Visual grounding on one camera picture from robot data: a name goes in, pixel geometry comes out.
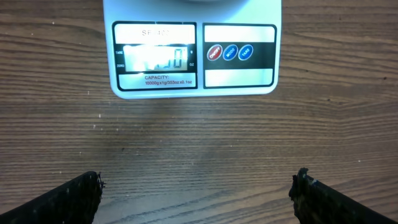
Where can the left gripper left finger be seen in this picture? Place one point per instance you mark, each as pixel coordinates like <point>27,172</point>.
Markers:
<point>75,201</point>

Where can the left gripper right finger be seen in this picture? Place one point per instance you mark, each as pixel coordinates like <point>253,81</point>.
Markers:
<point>316,203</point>

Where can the white kitchen scale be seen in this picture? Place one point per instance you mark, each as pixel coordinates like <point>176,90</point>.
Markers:
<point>187,48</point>

